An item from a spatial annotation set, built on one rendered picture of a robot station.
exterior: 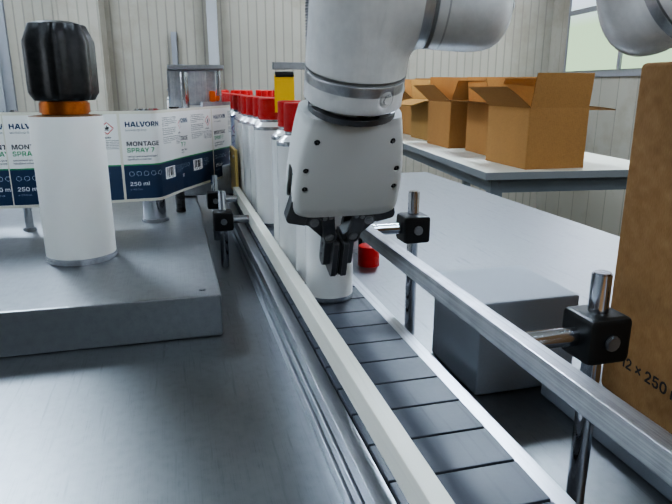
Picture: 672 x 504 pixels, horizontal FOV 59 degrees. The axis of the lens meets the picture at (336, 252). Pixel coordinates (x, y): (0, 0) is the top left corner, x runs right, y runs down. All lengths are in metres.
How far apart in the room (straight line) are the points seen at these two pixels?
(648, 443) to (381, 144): 0.33
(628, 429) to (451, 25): 0.31
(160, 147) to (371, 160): 0.58
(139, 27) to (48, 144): 4.43
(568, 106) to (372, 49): 2.17
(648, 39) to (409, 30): 0.48
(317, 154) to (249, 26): 4.67
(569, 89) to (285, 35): 3.04
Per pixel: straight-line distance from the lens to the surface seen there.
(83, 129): 0.81
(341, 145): 0.51
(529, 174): 2.49
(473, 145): 3.16
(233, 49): 5.15
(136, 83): 5.21
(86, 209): 0.82
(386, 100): 0.49
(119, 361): 0.67
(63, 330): 0.70
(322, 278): 0.63
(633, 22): 0.89
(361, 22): 0.46
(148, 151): 1.04
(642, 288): 0.52
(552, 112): 2.58
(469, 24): 0.48
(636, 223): 0.53
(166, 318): 0.69
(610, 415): 0.31
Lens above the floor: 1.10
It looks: 15 degrees down
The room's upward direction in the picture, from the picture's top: straight up
